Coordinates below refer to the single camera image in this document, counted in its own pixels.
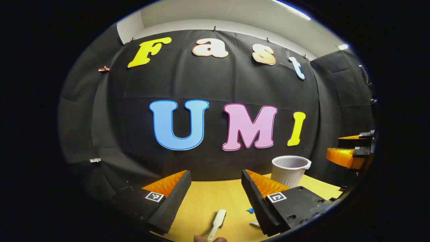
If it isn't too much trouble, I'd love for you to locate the wooden desktop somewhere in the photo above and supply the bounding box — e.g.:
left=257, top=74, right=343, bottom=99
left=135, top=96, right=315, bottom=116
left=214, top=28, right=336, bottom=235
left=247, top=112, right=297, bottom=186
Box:
left=149, top=173, right=343, bottom=242

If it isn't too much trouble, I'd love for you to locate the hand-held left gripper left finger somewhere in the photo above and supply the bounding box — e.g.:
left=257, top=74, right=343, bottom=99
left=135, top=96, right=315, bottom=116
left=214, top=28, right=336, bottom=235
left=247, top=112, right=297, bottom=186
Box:
left=113, top=170, right=192, bottom=236

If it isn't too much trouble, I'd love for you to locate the white ribbed garbage bin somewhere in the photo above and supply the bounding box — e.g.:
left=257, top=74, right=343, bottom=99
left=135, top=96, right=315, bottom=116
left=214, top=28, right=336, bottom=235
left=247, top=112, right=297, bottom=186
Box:
left=270, top=155, right=312, bottom=189

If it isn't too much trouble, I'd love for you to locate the small white broom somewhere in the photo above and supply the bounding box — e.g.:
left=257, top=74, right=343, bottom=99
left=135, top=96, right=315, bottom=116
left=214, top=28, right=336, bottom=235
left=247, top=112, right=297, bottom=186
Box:
left=207, top=209, right=226, bottom=241

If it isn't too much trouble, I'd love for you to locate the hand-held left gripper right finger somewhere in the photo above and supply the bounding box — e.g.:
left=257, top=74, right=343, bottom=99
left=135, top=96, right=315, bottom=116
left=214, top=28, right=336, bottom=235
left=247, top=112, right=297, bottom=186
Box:
left=241, top=169, right=337, bottom=237

